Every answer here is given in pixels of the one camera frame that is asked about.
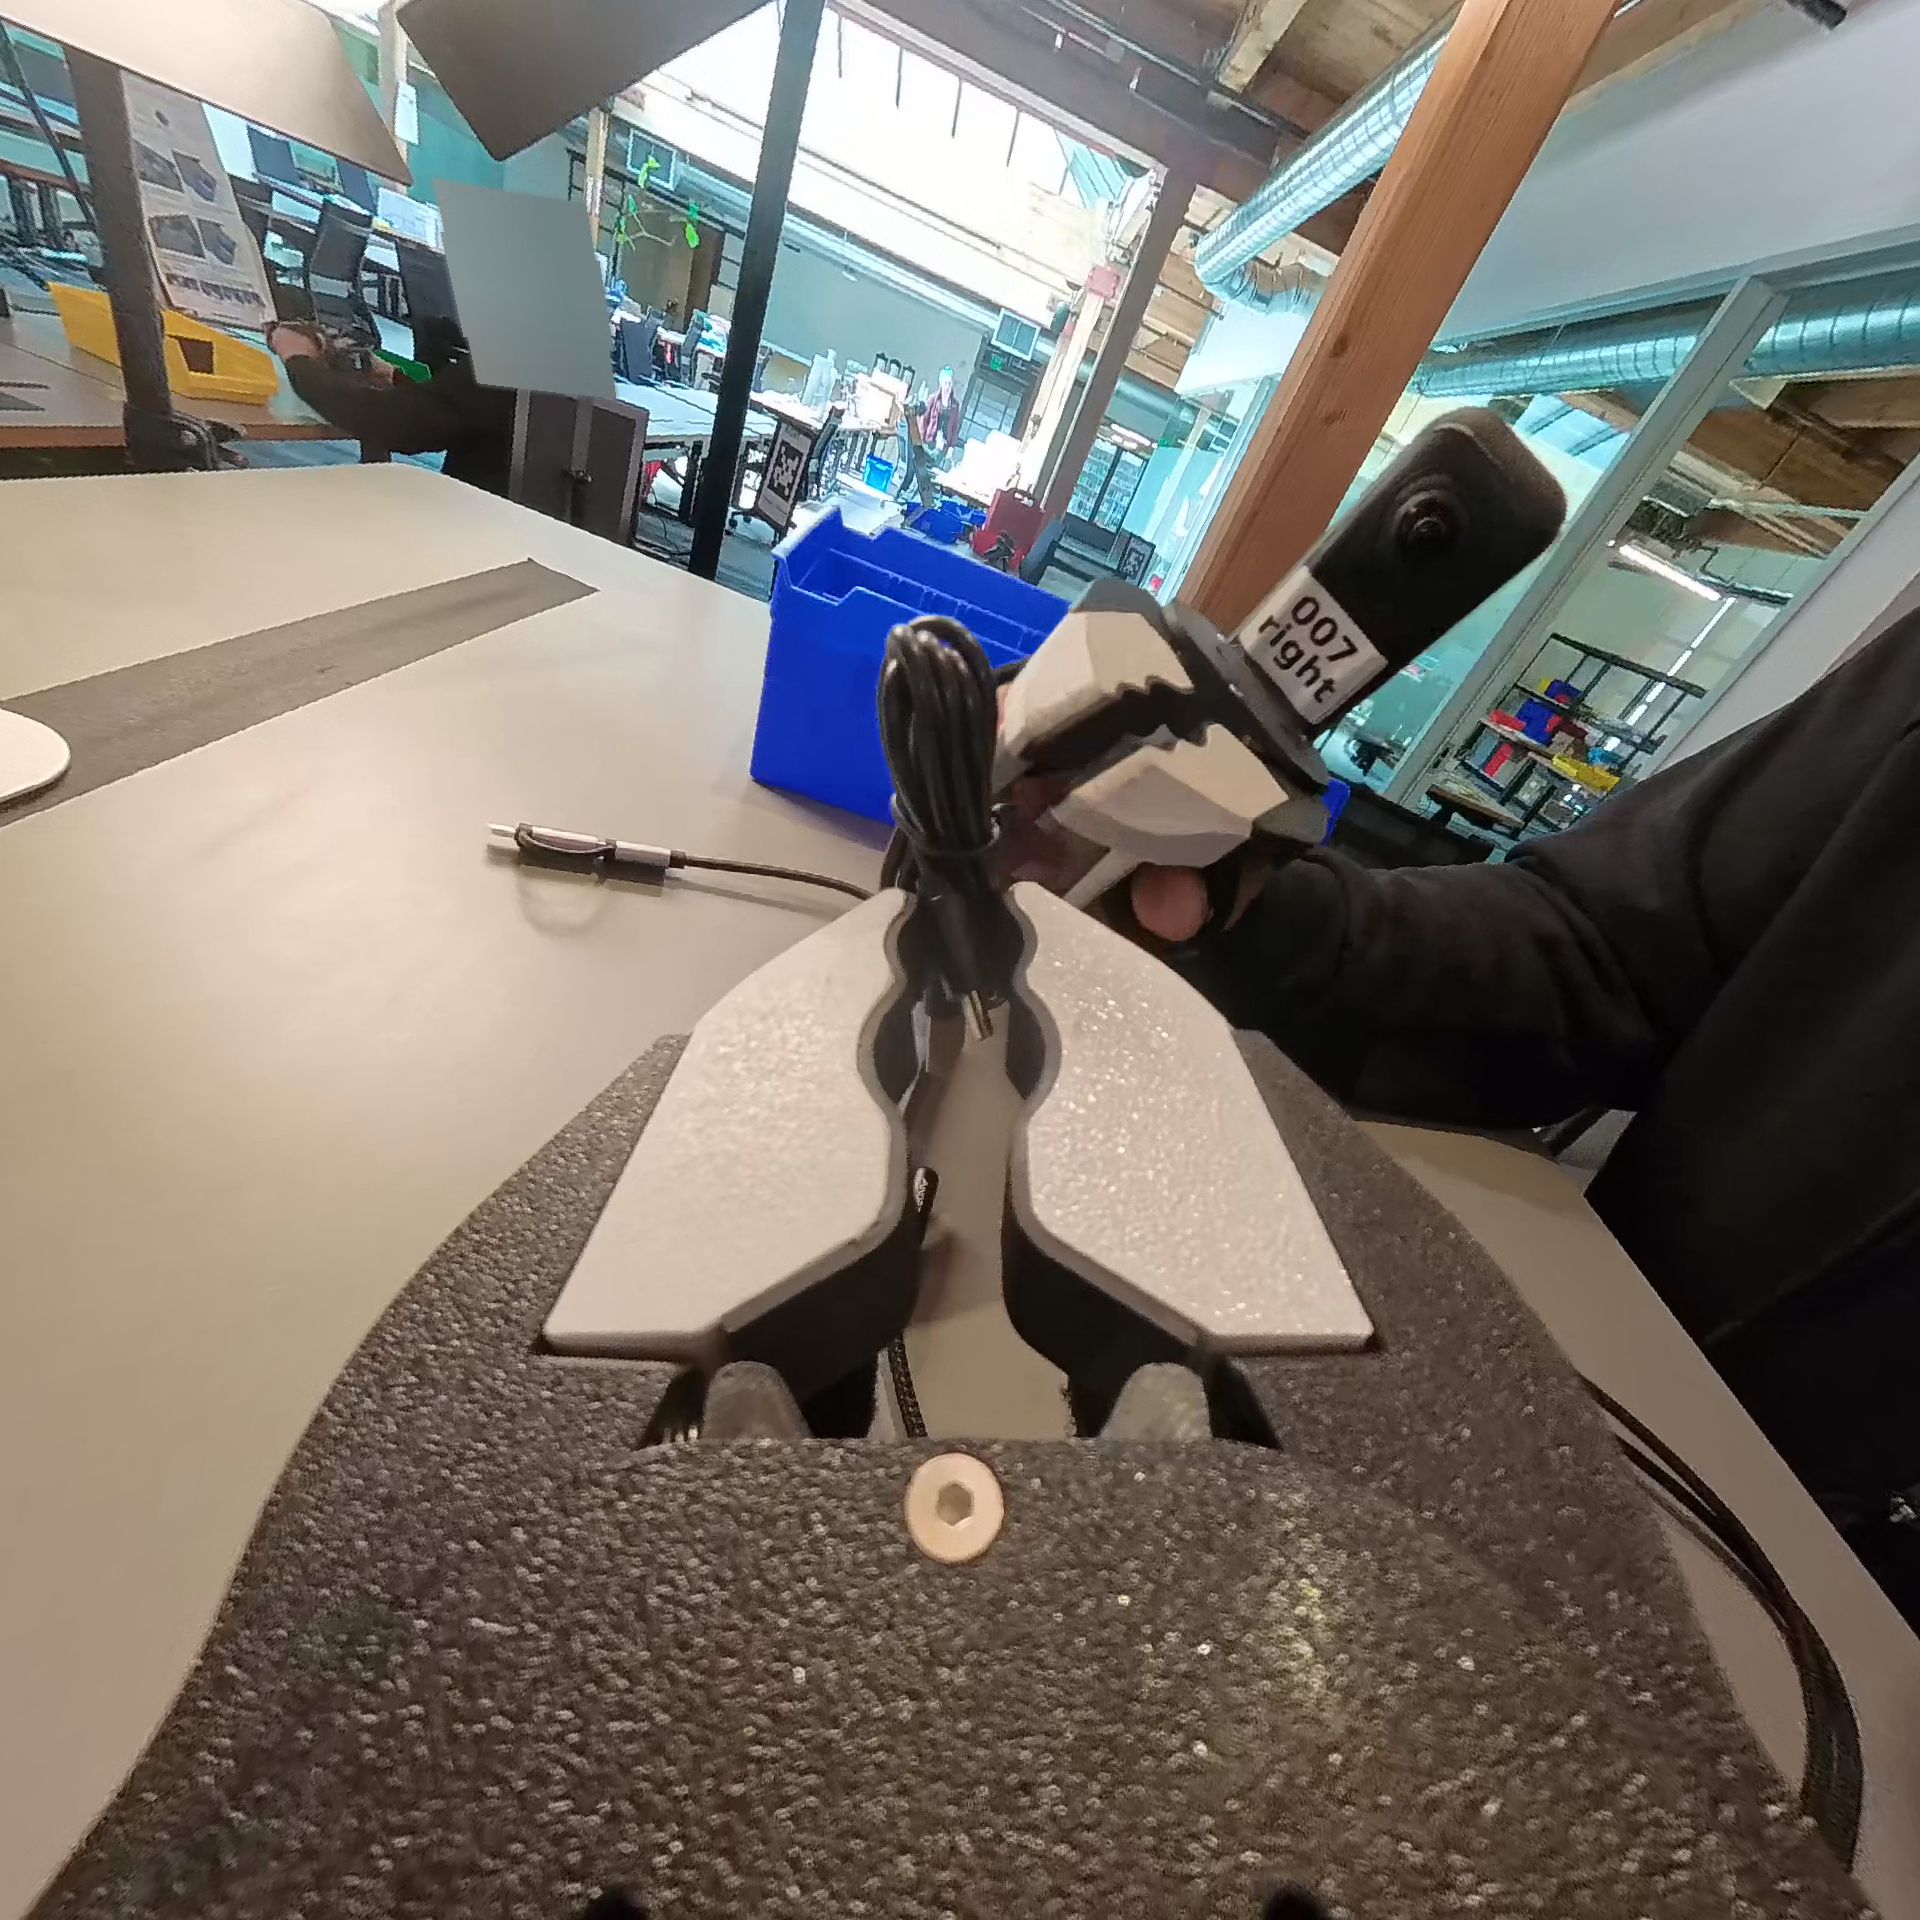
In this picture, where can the printed poster sheet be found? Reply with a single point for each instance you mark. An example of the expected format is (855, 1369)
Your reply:
(189, 195)

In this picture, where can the dark table post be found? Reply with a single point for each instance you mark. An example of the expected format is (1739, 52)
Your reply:
(129, 299)

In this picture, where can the blue plastic bin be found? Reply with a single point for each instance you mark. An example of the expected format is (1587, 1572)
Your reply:
(834, 704)

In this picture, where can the studio light panel with flaps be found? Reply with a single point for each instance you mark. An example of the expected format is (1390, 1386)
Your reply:
(570, 59)

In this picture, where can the wooden support post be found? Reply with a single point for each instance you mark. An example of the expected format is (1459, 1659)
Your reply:
(1382, 299)

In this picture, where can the person's black clothing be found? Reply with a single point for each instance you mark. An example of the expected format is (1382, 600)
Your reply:
(1799, 1320)

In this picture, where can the person's right forearm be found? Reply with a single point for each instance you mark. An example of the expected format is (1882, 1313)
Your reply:
(1500, 975)

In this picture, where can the person's right hand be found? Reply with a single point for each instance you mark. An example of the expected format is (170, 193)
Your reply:
(1163, 907)

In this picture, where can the printed marker board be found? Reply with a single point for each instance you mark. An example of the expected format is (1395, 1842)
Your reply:
(797, 475)

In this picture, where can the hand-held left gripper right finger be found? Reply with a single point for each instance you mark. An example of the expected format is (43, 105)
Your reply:
(1185, 1184)

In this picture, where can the yellow plastic bin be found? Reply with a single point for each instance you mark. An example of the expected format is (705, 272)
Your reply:
(121, 338)

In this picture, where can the silver spiral air duct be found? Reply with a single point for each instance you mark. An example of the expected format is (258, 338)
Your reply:
(1306, 195)

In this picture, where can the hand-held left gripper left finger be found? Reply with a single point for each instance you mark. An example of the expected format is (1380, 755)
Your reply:
(751, 1170)

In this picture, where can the black light stand pole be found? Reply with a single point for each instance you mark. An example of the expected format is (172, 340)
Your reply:
(751, 299)

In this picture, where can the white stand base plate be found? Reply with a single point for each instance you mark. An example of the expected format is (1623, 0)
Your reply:
(29, 756)

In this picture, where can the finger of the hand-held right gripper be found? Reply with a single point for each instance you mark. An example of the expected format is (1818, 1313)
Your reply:
(1185, 803)
(1079, 682)

